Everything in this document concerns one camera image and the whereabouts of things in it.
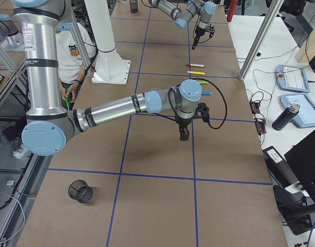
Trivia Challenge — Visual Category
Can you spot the white power strip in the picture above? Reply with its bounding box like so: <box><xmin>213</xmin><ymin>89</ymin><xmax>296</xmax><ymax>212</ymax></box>
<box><xmin>12</xmin><ymin>147</ymin><xmax>31</xmax><ymax>160</ymax></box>

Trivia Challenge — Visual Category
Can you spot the blue teach pendant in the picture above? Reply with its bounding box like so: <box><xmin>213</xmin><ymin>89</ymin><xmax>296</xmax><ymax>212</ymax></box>
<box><xmin>275</xmin><ymin>64</ymin><xmax>310</xmax><ymax>93</ymax></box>
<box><xmin>280</xmin><ymin>93</ymin><xmax>315</xmax><ymax>128</ymax></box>

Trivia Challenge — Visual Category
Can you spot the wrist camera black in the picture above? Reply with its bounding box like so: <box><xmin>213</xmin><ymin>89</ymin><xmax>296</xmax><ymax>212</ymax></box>
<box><xmin>193</xmin><ymin>102</ymin><xmax>210</xmax><ymax>123</ymax></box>
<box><xmin>205</xmin><ymin>24</ymin><xmax>215</xmax><ymax>40</ymax></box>

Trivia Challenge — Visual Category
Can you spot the blue teach pendant rear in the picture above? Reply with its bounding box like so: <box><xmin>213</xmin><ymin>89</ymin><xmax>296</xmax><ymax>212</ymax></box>
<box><xmin>280</xmin><ymin>93</ymin><xmax>315</xmax><ymax>128</ymax></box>

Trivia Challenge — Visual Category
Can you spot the white central pedestal column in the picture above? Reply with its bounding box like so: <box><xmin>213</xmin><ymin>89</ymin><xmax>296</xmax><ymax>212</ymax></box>
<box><xmin>85</xmin><ymin>0</ymin><xmax>131</xmax><ymax>85</ymax></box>

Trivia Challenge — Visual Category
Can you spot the black mesh cup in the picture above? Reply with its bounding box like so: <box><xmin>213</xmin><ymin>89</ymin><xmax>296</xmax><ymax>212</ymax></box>
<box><xmin>129</xmin><ymin>0</ymin><xmax>138</xmax><ymax>13</ymax></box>
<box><xmin>68</xmin><ymin>180</ymin><xmax>93</xmax><ymax>203</ymax></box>

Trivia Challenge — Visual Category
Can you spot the yellow marker pen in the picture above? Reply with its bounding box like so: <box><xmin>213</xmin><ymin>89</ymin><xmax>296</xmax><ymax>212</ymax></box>
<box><xmin>187</xmin><ymin>70</ymin><xmax>205</xmax><ymax>75</ymax></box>

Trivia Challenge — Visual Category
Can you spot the black thermos bottle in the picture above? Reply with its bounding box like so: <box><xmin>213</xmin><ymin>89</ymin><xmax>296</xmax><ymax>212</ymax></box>
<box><xmin>272</xmin><ymin>103</ymin><xmax>301</xmax><ymax>131</ymax></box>

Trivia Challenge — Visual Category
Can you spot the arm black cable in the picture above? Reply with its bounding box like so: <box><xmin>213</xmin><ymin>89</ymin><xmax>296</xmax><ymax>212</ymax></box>
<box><xmin>169</xmin><ymin>78</ymin><xmax>228</xmax><ymax>130</ymax></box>

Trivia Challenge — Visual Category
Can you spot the aluminium frame post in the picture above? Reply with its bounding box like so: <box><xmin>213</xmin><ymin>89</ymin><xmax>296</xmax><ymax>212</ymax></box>
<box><xmin>238</xmin><ymin>0</ymin><xmax>284</xmax><ymax>81</ymax></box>

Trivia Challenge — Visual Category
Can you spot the orange circuit board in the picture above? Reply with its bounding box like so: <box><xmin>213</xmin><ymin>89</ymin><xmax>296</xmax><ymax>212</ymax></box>
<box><xmin>249</xmin><ymin>100</ymin><xmax>266</xmax><ymax>135</ymax></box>

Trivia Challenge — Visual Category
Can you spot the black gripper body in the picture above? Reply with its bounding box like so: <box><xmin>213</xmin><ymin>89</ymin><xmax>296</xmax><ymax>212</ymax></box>
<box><xmin>175</xmin><ymin>113</ymin><xmax>194</xmax><ymax>132</ymax></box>
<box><xmin>195</xmin><ymin>26</ymin><xmax>204</xmax><ymax>38</ymax></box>

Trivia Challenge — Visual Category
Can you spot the blue teach pendant front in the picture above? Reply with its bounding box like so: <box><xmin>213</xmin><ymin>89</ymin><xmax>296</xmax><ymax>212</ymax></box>
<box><xmin>275</xmin><ymin>64</ymin><xmax>310</xmax><ymax>93</ymax></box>

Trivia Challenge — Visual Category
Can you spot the black mesh cup near left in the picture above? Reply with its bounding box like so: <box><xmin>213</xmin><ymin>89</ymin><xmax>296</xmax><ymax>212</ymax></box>
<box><xmin>129</xmin><ymin>0</ymin><xmax>138</xmax><ymax>13</ymax></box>

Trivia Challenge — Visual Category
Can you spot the black monitor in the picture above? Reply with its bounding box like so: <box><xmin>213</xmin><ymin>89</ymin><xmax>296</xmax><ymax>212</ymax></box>
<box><xmin>285</xmin><ymin>130</ymin><xmax>315</xmax><ymax>202</ymax></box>

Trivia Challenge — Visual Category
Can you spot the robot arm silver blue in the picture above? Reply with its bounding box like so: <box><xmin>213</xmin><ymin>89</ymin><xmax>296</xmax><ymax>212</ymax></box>
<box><xmin>12</xmin><ymin>1</ymin><xmax>202</xmax><ymax>156</ymax></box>
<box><xmin>142</xmin><ymin>0</ymin><xmax>217</xmax><ymax>50</ymax></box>

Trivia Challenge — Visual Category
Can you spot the person in white shirt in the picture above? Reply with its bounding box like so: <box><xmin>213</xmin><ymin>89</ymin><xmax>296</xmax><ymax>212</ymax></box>
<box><xmin>55</xmin><ymin>30</ymin><xmax>86</xmax><ymax>107</ymax></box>

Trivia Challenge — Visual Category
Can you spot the red capped white marker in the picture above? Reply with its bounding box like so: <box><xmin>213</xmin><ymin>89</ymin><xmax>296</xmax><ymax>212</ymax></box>
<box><xmin>186</xmin><ymin>63</ymin><xmax>205</xmax><ymax>67</ymax></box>

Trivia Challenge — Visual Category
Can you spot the black mesh cup near right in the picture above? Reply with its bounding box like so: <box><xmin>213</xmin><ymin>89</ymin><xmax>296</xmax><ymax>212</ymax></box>
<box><xmin>68</xmin><ymin>180</ymin><xmax>93</xmax><ymax>203</ymax></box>

